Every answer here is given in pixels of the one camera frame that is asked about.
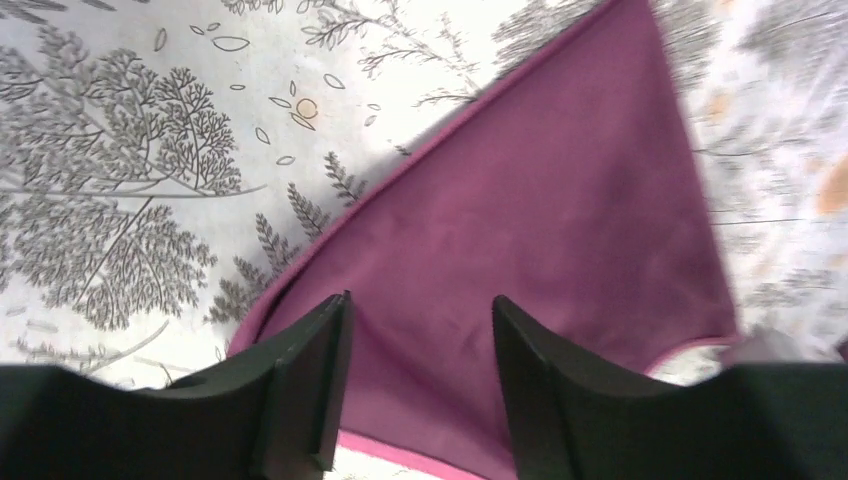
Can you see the purple cloth napkin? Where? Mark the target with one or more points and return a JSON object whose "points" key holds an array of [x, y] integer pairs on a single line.
{"points": [[569, 187]]}

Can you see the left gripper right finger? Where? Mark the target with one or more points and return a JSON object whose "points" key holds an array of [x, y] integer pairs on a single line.
{"points": [[574, 415]]}

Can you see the floral tablecloth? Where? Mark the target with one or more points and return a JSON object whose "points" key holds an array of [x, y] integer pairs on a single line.
{"points": [[163, 163]]}

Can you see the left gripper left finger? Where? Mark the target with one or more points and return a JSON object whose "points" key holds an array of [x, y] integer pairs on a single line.
{"points": [[270, 412]]}

